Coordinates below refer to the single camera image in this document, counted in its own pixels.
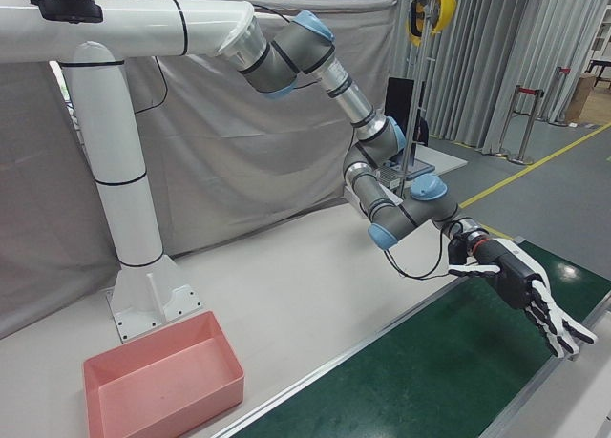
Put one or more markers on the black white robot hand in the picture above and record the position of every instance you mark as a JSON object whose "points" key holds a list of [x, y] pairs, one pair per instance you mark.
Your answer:
{"points": [[515, 276]]}

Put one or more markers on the green conveyor belt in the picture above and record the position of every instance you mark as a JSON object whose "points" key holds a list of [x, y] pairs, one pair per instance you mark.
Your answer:
{"points": [[429, 361]]}

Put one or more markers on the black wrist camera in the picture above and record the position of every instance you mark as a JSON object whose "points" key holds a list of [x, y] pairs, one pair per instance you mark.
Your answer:
{"points": [[457, 252]]}

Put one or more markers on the dark wooden table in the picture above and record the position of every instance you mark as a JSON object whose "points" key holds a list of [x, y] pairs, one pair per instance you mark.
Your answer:
{"points": [[599, 65]]}

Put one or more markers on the white side table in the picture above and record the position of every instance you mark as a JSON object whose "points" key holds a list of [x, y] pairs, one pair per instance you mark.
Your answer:
{"points": [[439, 159]]}

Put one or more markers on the grey fabric curtain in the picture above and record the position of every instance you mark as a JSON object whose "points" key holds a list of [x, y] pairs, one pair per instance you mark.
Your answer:
{"points": [[215, 147]]}

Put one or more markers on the grey vented device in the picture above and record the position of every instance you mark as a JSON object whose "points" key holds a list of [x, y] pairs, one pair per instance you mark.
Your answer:
{"points": [[390, 175]]}

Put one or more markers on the black monitor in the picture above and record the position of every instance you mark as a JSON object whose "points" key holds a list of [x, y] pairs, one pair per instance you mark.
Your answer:
{"points": [[398, 104]]}

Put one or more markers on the pink plastic basket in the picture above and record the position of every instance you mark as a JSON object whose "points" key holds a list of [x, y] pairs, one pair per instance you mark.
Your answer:
{"points": [[167, 385]]}

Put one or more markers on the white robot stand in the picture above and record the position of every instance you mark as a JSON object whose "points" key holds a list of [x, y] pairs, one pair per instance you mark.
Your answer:
{"points": [[119, 147]]}

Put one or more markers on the silver stanchion post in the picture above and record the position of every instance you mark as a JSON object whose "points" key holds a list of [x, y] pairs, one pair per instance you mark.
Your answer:
{"points": [[511, 118], [531, 128]]}

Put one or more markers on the black camera on beam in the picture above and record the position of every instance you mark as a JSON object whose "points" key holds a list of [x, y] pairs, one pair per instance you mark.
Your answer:
{"points": [[67, 8]]}

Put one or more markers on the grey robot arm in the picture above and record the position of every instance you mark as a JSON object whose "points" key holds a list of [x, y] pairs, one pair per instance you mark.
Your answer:
{"points": [[296, 51]]}

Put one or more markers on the cardboard box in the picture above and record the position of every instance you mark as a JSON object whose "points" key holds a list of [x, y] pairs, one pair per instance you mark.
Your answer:
{"points": [[580, 99]]}

